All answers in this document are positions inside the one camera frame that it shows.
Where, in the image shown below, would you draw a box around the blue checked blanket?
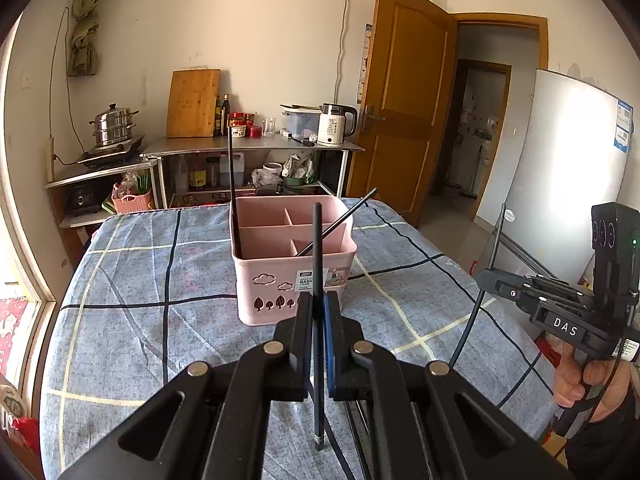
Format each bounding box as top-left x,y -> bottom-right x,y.
40,197 -> 561,480

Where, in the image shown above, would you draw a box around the white wall cord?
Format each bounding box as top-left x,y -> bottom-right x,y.
338,0 -> 353,107

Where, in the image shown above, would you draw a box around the black induction cooker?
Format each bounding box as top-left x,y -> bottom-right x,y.
76,134 -> 147,167

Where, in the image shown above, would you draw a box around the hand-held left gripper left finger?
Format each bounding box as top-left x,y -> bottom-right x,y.
57,291 -> 316,480

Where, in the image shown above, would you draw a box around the crumpled plastic bags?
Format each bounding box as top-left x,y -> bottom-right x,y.
250,152 -> 317,188

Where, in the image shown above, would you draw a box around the small pink woven basket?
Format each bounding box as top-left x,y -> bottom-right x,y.
110,186 -> 154,214

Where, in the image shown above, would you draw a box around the metal door handle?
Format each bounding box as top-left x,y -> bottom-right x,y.
362,105 -> 387,134

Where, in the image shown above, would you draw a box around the dark oil bottle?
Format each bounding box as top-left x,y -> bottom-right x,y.
214,93 -> 232,137

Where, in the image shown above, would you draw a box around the yellow label bottle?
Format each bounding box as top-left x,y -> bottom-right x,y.
188,155 -> 208,191

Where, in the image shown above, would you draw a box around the person's right hand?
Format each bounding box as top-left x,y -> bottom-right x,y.
552,341 -> 633,424

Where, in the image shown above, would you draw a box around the wooden cutting board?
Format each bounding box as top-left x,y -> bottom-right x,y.
165,68 -> 222,139

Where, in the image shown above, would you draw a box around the olive curtain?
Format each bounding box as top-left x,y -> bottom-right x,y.
66,0 -> 109,77

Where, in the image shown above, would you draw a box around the white plastic jug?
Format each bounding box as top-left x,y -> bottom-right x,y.
219,152 -> 246,189

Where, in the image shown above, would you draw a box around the low metal shelf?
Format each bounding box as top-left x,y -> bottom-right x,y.
44,159 -> 162,228

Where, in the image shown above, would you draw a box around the white electric kettle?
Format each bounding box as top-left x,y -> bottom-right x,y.
317,103 -> 359,148

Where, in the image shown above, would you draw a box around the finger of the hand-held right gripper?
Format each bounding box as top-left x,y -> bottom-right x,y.
522,275 -> 594,301
474,267 -> 596,319

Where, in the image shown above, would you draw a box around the window frame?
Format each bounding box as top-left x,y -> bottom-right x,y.
0,15 -> 58,391

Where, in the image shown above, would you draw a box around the red lidded jars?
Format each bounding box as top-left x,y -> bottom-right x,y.
229,112 -> 264,139

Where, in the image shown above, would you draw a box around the white refrigerator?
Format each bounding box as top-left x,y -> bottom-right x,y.
474,68 -> 635,283

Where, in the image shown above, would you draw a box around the clear plastic container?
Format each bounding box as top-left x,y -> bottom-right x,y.
280,104 -> 322,139

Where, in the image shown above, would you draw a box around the wooden door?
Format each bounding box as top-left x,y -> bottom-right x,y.
346,0 -> 459,227

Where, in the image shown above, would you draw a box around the black chopstick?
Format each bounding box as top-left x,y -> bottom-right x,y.
228,127 -> 243,256
448,204 -> 507,367
294,188 -> 377,257
312,203 -> 326,451

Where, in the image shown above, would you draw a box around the person's right forearm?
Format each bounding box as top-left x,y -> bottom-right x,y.
567,390 -> 640,480

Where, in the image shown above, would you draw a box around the steel steamer pot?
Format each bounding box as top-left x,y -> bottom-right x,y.
89,103 -> 140,149

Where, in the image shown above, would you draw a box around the metal kitchen table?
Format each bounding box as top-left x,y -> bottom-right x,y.
140,134 -> 366,207

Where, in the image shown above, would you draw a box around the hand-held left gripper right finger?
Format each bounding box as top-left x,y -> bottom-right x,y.
322,291 -> 576,480

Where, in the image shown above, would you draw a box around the pink utensil basket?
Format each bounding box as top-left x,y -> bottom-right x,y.
230,196 -> 358,327

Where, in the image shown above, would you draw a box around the black wall cable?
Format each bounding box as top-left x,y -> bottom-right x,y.
49,6 -> 81,167

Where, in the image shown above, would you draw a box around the black kitchen appliance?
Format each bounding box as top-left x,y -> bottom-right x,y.
64,184 -> 107,219

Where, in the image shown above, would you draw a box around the wall calendar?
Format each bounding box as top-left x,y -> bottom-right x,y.
356,23 -> 374,105

